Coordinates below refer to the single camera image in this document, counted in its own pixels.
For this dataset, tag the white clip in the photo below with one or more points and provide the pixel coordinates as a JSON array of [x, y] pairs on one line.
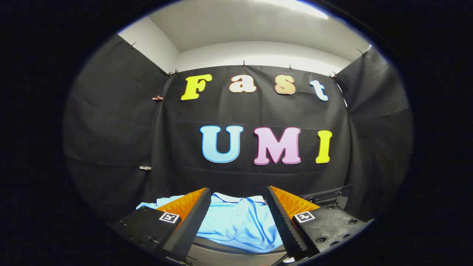
[[145, 168]]

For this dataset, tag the dark glass washing machine lid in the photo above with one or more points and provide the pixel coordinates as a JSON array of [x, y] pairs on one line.
[[327, 196]]

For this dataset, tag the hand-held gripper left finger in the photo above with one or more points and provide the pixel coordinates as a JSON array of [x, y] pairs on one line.
[[192, 225]]

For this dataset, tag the light blue polo shirt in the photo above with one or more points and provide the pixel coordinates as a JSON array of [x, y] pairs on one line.
[[236, 221]]

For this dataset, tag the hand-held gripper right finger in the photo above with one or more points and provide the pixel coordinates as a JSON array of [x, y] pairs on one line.
[[282, 221]]

